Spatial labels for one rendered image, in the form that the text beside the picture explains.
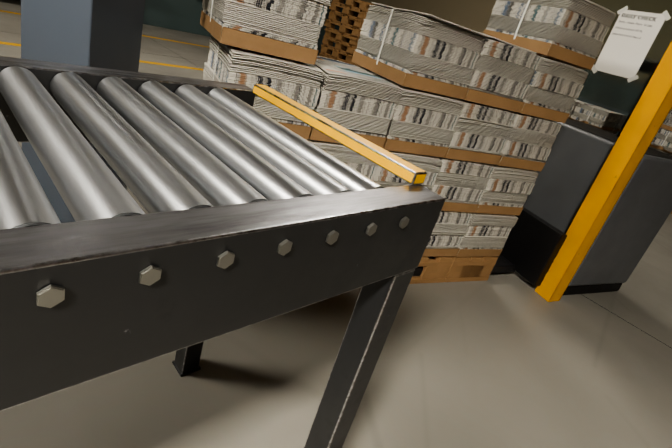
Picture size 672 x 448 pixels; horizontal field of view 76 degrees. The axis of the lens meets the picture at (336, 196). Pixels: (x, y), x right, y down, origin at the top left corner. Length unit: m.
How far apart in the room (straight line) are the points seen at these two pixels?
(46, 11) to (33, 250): 1.05
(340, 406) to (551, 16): 1.60
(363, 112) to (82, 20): 0.82
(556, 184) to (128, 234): 2.38
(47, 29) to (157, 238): 1.04
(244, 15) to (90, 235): 1.00
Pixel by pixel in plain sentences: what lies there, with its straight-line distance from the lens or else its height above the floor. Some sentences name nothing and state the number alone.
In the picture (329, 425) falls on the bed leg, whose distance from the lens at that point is 0.85.
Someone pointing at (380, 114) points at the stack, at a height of 0.73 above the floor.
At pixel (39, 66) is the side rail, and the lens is 0.81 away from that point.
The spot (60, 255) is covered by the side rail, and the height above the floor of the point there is 0.80.
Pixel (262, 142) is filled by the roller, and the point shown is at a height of 0.80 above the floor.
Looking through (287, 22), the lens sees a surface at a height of 0.93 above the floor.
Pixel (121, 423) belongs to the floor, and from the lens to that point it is 1.25.
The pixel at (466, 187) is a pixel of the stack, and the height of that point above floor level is 0.49.
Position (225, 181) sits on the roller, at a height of 0.80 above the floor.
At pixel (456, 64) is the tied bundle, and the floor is 0.95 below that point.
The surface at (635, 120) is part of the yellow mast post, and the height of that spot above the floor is 0.93.
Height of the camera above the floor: 0.99
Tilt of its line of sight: 22 degrees down
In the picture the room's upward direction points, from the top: 17 degrees clockwise
